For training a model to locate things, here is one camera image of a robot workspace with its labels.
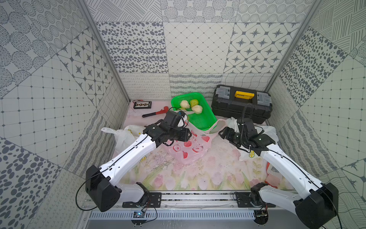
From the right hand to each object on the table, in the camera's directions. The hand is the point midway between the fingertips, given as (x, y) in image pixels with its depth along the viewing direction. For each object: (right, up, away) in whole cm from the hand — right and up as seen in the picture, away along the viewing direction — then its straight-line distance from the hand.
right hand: (223, 137), depth 80 cm
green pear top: (-16, +23, +33) cm, 43 cm away
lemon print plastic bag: (-55, +1, -4) cm, 55 cm away
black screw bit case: (-59, +21, +37) cm, 73 cm away
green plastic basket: (-6, +8, +27) cm, 29 cm away
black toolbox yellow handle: (+15, +22, +17) cm, 32 cm away
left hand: (-18, +2, -7) cm, 19 cm away
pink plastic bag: (-22, -9, +1) cm, 24 cm away
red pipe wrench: (-39, +17, +34) cm, 55 cm away
